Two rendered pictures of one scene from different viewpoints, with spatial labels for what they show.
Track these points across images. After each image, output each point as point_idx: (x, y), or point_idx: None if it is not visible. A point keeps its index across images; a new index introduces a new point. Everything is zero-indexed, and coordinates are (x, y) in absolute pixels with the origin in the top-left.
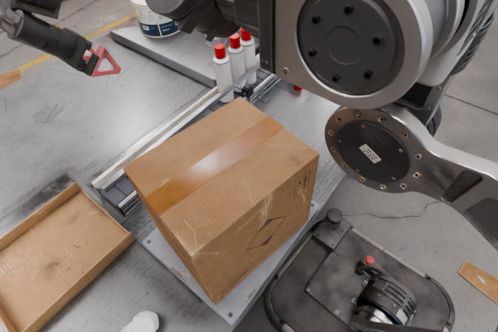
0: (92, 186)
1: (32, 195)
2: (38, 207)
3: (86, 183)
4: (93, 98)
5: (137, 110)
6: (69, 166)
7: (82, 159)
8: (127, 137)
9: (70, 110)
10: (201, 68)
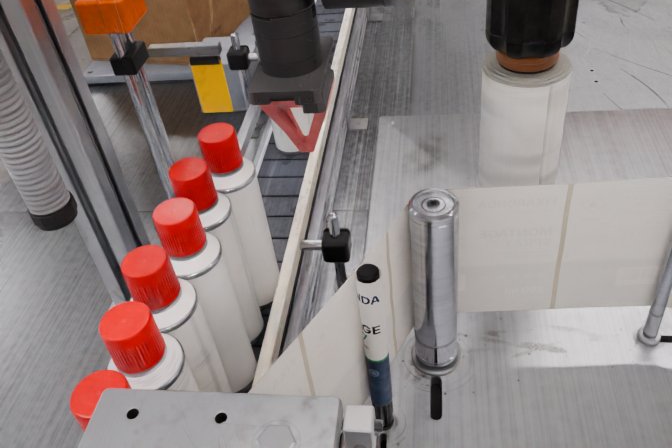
0: None
1: None
2: None
3: None
4: (598, 39)
5: (482, 58)
6: None
7: (455, 0)
8: (436, 33)
9: (597, 15)
10: (443, 123)
